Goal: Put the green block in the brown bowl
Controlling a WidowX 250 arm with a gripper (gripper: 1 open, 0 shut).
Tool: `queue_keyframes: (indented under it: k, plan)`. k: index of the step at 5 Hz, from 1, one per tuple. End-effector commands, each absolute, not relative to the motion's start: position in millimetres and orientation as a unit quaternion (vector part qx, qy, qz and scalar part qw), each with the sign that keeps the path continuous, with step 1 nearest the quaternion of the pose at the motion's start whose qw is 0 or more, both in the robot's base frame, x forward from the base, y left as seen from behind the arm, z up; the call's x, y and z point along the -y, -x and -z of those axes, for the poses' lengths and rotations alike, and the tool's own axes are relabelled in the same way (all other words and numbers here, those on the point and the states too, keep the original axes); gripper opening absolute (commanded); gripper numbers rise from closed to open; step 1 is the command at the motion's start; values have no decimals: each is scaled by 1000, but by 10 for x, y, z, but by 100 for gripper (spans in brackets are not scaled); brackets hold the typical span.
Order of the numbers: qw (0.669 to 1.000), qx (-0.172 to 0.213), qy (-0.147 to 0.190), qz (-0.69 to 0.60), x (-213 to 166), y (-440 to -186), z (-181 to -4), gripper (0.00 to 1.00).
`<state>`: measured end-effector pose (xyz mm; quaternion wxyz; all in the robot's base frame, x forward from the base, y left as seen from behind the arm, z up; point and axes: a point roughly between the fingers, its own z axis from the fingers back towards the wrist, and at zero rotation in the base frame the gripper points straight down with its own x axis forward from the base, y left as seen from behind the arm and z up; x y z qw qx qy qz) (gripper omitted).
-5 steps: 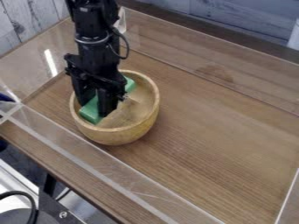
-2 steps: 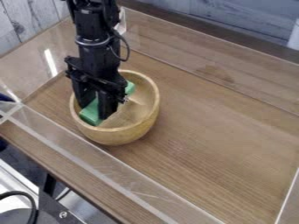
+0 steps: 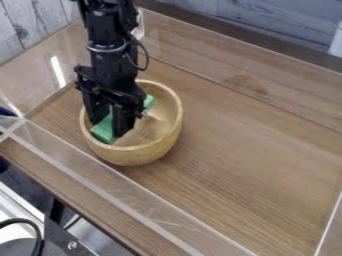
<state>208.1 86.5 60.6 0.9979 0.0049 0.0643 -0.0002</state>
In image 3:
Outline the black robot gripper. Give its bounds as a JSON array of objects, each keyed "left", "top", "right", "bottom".
[{"left": 73, "top": 42, "right": 145, "bottom": 137}]

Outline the green rectangular block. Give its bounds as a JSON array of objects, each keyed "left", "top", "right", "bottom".
[{"left": 90, "top": 95, "right": 154, "bottom": 145}]

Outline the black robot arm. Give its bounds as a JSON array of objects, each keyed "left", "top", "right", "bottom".
[{"left": 73, "top": 0, "right": 149, "bottom": 138}]

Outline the brown wooden bowl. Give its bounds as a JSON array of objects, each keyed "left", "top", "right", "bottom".
[{"left": 78, "top": 79, "right": 184, "bottom": 167}]

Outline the blue object at left edge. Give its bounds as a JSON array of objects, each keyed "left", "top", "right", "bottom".
[{"left": 0, "top": 106, "right": 16, "bottom": 117}]

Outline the black metal table leg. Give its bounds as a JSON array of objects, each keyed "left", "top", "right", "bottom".
[{"left": 48, "top": 199, "right": 65, "bottom": 225}]

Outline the clear acrylic corner bracket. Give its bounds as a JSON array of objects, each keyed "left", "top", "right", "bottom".
[{"left": 132, "top": 8, "right": 144, "bottom": 40}]

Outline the clear acrylic tray wall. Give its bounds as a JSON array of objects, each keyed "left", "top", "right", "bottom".
[{"left": 0, "top": 11, "right": 342, "bottom": 256}]

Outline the black cable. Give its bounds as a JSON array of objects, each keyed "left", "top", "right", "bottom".
[{"left": 0, "top": 217, "right": 45, "bottom": 256}]

